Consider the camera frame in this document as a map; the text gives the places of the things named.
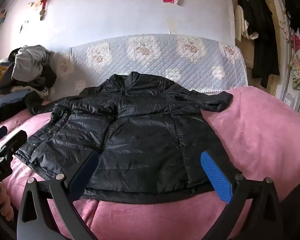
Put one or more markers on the person's left hand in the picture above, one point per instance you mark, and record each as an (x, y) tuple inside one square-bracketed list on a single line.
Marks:
[(5, 202)]

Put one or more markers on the dark grey garment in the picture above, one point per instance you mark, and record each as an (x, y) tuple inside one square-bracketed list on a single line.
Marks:
[(48, 77)]

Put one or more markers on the beige garment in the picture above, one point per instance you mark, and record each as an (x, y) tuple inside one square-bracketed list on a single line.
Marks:
[(22, 89)]

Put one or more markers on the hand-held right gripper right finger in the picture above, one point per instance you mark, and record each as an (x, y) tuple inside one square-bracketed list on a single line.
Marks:
[(215, 175)]

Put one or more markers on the grey hoodie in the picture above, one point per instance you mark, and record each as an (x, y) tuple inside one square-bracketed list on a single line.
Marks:
[(27, 62)]

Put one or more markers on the navy garment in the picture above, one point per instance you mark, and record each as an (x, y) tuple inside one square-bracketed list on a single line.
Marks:
[(7, 76)]

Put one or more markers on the wooden door frame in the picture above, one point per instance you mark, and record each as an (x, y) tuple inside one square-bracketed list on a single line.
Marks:
[(242, 55)]

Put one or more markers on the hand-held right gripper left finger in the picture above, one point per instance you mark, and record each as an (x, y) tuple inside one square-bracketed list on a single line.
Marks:
[(83, 172)]

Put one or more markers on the pink fleece blanket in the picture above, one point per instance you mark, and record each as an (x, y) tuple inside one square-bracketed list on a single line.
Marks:
[(260, 135)]

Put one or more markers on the black hanging shirt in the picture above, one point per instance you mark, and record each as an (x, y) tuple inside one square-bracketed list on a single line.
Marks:
[(298, 15)]

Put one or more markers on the black hanging coat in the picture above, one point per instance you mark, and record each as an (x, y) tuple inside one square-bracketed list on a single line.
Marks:
[(262, 30)]

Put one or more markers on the red hanging knot ornament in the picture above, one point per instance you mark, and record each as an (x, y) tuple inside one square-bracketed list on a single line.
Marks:
[(45, 0)]

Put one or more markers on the blue-grey padded jacket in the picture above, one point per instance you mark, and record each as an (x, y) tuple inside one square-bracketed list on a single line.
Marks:
[(5, 100)]

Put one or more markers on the white radiator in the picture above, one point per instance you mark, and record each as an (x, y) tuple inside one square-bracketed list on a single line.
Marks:
[(298, 102)]

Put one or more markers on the blue quilted floral bed cover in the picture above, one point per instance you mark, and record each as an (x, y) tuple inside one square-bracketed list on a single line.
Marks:
[(165, 57)]

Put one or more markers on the white hanging garment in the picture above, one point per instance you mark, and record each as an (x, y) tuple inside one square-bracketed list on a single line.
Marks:
[(240, 22)]

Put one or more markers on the black puffer jacket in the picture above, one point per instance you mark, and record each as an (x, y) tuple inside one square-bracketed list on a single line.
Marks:
[(140, 135)]

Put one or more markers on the floral hanging cloth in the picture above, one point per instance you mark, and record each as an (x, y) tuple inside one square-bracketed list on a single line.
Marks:
[(296, 62)]

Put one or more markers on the cartoon wall sticker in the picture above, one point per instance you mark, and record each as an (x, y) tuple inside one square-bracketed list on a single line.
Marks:
[(1, 17)]

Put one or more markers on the black cloth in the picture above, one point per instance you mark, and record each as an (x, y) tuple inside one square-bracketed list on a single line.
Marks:
[(5, 116)]

